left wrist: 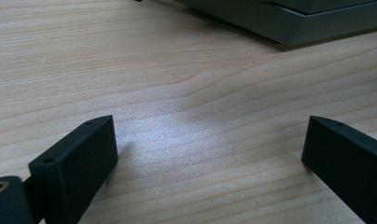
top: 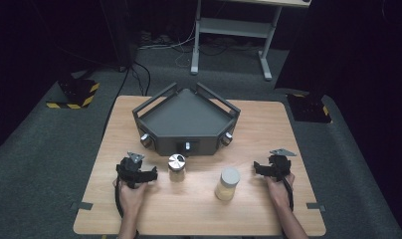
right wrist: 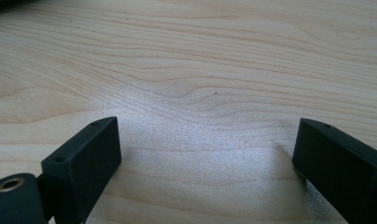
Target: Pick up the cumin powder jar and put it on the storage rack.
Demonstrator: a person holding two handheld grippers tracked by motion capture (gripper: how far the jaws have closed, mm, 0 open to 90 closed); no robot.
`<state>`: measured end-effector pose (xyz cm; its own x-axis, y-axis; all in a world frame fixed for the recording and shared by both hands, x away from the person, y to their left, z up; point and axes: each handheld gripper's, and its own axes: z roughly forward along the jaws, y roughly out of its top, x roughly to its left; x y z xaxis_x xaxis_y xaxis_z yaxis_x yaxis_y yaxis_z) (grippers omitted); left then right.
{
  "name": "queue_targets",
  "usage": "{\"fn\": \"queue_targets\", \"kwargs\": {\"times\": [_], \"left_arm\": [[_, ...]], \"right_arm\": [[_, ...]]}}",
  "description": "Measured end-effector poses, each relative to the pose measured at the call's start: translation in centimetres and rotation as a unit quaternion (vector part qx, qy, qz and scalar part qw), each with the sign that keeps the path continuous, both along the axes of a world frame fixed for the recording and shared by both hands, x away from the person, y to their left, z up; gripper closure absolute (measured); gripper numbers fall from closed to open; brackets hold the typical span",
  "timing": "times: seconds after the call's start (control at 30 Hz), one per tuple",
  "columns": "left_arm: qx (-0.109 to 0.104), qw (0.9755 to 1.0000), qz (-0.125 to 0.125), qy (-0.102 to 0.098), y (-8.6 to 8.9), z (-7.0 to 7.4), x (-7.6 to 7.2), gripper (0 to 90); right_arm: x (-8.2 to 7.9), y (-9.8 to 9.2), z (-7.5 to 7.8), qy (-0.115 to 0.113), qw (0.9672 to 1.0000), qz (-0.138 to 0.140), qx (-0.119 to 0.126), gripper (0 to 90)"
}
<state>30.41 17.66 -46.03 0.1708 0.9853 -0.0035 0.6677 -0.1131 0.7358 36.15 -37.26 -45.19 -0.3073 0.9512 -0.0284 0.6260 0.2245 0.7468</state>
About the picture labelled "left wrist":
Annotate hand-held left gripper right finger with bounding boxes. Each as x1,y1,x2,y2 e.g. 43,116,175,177
300,115,377,224

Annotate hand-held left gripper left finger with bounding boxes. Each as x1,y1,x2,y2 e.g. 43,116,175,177
28,114,119,224

